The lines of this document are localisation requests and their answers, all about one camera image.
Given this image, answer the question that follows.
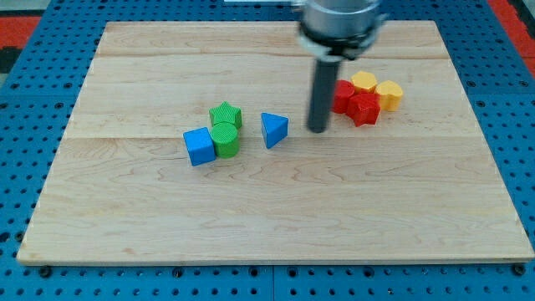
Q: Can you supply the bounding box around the green star block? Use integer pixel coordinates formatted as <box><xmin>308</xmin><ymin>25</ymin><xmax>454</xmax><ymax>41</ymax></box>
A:
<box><xmin>209</xmin><ymin>101</ymin><xmax>242</xmax><ymax>129</ymax></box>

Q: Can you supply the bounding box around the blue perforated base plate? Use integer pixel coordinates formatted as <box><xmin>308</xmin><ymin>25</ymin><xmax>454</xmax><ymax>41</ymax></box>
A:
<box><xmin>1</xmin><ymin>0</ymin><xmax>534</xmax><ymax>300</ymax></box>

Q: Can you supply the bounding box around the blue cube block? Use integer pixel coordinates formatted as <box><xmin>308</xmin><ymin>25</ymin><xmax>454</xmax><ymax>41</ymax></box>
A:
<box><xmin>183</xmin><ymin>127</ymin><xmax>216</xmax><ymax>166</ymax></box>

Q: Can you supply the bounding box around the red star block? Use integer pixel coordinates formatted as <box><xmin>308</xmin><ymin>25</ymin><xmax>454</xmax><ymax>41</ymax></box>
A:
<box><xmin>345</xmin><ymin>94</ymin><xmax>380</xmax><ymax>127</ymax></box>

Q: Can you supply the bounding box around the yellow hexagon block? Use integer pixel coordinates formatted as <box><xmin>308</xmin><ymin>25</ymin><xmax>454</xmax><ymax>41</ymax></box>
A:
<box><xmin>350</xmin><ymin>71</ymin><xmax>378</xmax><ymax>94</ymax></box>

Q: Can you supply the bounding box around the green cylinder block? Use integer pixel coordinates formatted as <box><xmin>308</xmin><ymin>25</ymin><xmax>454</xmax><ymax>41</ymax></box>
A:
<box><xmin>210</xmin><ymin>122</ymin><xmax>240</xmax><ymax>158</ymax></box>

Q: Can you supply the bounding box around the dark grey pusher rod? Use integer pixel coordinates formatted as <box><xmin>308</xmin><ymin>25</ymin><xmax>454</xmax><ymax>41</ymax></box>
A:
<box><xmin>307</xmin><ymin>59</ymin><xmax>341</xmax><ymax>133</ymax></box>

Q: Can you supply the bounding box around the light wooden board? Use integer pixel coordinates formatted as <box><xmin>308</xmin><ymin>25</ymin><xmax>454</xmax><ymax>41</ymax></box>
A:
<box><xmin>18</xmin><ymin>21</ymin><xmax>534</xmax><ymax>266</ymax></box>

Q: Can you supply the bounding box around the blue triangle block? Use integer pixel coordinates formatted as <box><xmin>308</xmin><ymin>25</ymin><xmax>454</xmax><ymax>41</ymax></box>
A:
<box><xmin>261</xmin><ymin>113</ymin><xmax>289</xmax><ymax>149</ymax></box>

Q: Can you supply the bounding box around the red cylinder block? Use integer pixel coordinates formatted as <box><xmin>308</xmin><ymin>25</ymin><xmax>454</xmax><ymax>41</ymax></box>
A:
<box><xmin>331</xmin><ymin>80</ymin><xmax>355</xmax><ymax>114</ymax></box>

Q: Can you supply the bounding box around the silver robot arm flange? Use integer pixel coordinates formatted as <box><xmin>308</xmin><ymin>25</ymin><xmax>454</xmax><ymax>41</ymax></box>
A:
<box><xmin>297</xmin><ymin>0</ymin><xmax>387</xmax><ymax>63</ymax></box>

